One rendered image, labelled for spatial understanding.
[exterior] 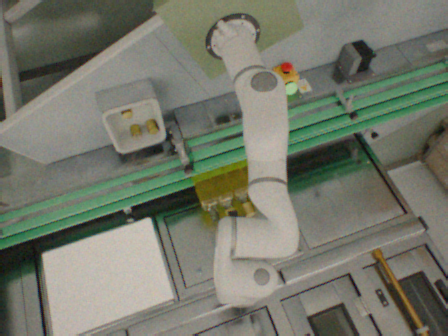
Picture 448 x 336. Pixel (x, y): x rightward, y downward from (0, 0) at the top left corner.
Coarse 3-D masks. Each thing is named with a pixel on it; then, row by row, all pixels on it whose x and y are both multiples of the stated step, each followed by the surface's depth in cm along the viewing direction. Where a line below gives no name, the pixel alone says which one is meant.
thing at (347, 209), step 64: (192, 192) 156; (320, 192) 155; (384, 192) 154; (0, 256) 143; (320, 256) 139; (384, 256) 141; (0, 320) 132; (192, 320) 129; (256, 320) 132; (320, 320) 132; (384, 320) 130
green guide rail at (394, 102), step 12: (444, 84) 152; (408, 96) 150; (420, 96) 150; (360, 108) 147; (372, 108) 147; (384, 108) 147; (324, 120) 145; (336, 120) 144; (348, 120) 144; (300, 132) 142; (312, 132) 142; (192, 156) 138; (216, 156) 137; (228, 156) 137; (240, 156) 137; (204, 168) 135
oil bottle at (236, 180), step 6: (222, 168) 141; (228, 168) 139; (234, 168) 139; (228, 174) 137; (234, 174) 137; (240, 174) 137; (228, 180) 137; (234, 180) 136; (240, 180) 136; (234, 186) 135; (240, 186) 135; (246, 186) 135; (234, 192) 135; (240, 192) 134; (246, 192) 135
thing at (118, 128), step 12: (120, 108) 114; (132, 108) 126; (144, 108) 128; (156, 108) 119; (108, 120) 120; (120, 120) 129; (132, 120) 131; (144, 120) 133; (156, 120) 134; (108, 132) 121; (120, 132) 134; (144, 132) 135; (120, 144) 132; (132, 144) 133; (144, 144) 133
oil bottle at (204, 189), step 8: (192, 176) 138; (200, 176) 137; (208, 176) 138; (200, 184) 136; (208, 184) 136; (200, 192) 134; (208, 192) 134; (200, 200) 134; (208, 200) 133; (216, 200) 133; (208, 208) 133
